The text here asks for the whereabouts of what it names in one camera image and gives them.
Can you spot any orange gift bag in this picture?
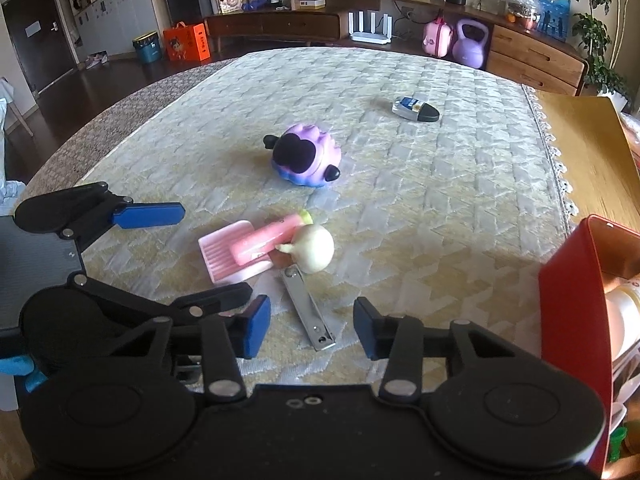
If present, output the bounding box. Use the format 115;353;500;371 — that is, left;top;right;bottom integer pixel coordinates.
163;22;210;62

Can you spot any purple kettlebell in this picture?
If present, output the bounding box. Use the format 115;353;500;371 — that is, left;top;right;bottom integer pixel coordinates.
451;18;489;70

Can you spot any potted green plant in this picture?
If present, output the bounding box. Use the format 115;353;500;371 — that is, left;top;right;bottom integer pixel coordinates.
572;0;629;96

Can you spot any silver nail clipper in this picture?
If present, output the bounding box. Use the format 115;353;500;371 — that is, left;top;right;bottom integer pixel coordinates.
282;264;335;351

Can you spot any orange metal storage box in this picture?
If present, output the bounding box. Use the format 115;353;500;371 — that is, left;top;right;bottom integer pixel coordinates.
538;212;640;478

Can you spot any purple sheep toy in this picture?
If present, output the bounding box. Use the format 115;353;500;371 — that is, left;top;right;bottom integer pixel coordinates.
262;122;342;188

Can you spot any blue tin bucket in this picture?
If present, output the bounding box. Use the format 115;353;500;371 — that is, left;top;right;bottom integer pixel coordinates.
132;32;162;65

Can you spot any garlic bulb toy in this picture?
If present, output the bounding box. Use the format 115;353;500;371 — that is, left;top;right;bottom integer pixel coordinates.
276;224;335;274

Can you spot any wooden tv cabinet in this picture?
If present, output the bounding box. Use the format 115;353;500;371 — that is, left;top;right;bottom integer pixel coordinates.
204;0;588;96

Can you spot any white wifi router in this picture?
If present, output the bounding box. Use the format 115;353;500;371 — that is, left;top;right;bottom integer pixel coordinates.
347;11;393;46

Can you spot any white yellow cylindrical bottle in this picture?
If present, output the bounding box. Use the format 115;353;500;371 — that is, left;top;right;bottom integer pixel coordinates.
605;276;640;361

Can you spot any small black silver gadget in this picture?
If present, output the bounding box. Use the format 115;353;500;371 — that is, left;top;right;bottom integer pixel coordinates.
392;96;440;122

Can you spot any pink toy suitcase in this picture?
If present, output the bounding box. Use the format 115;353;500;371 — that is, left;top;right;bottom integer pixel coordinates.
422;15;454;58

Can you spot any pink tube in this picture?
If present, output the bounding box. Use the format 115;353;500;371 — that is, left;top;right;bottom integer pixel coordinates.
230;210;314;266

